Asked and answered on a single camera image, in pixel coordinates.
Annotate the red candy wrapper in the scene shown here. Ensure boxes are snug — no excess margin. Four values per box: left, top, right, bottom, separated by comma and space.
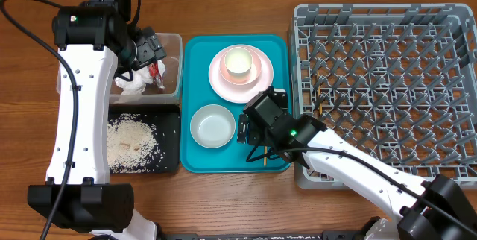
148, 60, 165, 89

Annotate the white napkin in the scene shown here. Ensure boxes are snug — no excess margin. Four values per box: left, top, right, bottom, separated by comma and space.
115, 66, 163, 95

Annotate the grey dishwasher rack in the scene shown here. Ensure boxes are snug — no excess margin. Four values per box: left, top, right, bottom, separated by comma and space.
289, 4, 476, 189

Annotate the cream paper cup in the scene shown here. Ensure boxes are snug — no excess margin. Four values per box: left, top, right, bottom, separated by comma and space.
224, 47, 253, 77

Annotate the black plastic tray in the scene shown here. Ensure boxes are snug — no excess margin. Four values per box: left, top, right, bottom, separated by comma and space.
108, 104, 181, 174

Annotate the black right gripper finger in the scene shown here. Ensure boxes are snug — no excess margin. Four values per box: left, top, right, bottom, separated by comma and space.
237, 114, 249, 144
247, 121, 264, 146

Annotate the pink plate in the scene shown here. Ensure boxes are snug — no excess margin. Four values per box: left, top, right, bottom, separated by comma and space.
208, 45, 274, 104

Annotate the black mounting rail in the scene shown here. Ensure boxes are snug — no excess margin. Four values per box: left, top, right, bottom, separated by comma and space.
165, 230, 365, 240

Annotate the clear plastic bin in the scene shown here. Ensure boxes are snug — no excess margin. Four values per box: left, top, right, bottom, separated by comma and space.
57, 33, 183, 104

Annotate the pink bowl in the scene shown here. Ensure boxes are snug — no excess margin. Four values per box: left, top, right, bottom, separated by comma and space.
219, 45, 262, 86

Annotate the white rice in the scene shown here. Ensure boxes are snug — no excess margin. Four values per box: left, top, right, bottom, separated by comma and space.
107, 113, 163, 174

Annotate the wooden chopstick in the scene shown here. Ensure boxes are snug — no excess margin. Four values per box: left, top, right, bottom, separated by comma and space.
316, 86, 322, 117
263, 146, 268, 167

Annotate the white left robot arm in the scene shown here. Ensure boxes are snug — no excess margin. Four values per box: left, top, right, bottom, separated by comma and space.
28, 0, 165, 239

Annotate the white bowl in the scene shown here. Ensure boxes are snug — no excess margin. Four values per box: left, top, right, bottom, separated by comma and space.
190, 104, 236, 148

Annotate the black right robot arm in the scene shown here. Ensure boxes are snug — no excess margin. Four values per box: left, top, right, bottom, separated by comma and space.
243, 86, 476, 239

